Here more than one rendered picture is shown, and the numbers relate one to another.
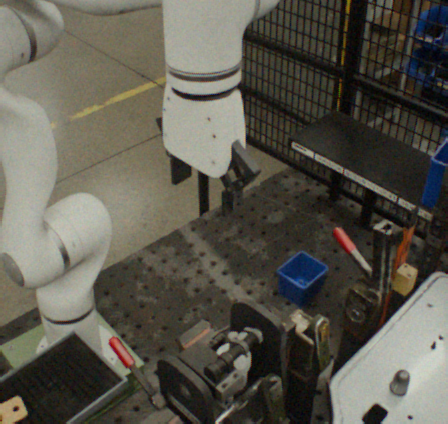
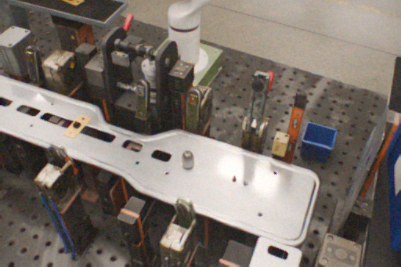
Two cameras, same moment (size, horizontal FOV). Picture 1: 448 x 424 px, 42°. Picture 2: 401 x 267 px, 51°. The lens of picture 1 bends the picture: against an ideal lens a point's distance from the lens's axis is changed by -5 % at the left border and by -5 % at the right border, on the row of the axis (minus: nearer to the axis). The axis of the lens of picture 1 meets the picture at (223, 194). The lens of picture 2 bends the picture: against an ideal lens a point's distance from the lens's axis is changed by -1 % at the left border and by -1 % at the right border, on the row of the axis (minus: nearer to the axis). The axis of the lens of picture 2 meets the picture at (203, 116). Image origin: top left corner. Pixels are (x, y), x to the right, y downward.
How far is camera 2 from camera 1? 1.03 m
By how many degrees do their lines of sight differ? 50
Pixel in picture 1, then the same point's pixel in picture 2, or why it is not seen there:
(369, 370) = (196, 146)
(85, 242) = not seen: outside the picture
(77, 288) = (180, 12)
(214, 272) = not seen: hidden behind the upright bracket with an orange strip
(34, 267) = not seen: outside the picture
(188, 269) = (292, 92)
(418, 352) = (224, 171)
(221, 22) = not seen: outside the picture
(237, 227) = (349, 102)
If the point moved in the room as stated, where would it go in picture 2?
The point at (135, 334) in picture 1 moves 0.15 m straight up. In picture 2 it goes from (226, 87) to (228, 58)
